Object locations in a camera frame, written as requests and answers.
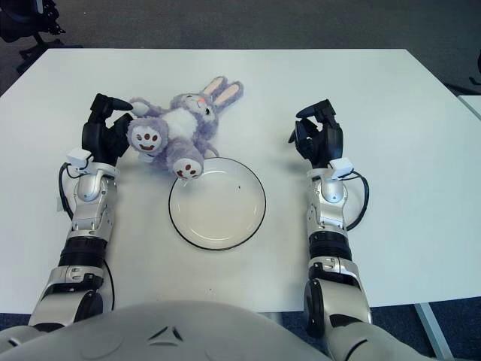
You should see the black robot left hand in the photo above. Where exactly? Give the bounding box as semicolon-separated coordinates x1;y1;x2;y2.
81;93;135;166

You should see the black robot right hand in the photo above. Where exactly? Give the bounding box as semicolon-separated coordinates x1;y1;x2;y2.
288;99;345;169

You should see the purple plush bunny doll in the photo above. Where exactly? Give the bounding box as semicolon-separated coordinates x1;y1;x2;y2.
126;76;245;181

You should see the white plate black rim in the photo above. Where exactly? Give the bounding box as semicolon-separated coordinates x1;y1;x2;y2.
168;156;268;252

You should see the black office chair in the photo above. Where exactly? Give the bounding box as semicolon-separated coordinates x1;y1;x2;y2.
0;0;83;76

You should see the white neighbouring table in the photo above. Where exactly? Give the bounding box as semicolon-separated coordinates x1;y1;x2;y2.
457;94;481;121

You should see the grey table base bar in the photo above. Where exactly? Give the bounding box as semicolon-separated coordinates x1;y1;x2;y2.
262;311;283;329

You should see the grey robot torso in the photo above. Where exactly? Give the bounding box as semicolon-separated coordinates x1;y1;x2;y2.
0;300;331;361

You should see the grey metal table leg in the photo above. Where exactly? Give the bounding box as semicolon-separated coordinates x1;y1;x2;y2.
413;300;455;361

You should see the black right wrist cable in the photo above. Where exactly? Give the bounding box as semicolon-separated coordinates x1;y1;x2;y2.
345;171;371;232

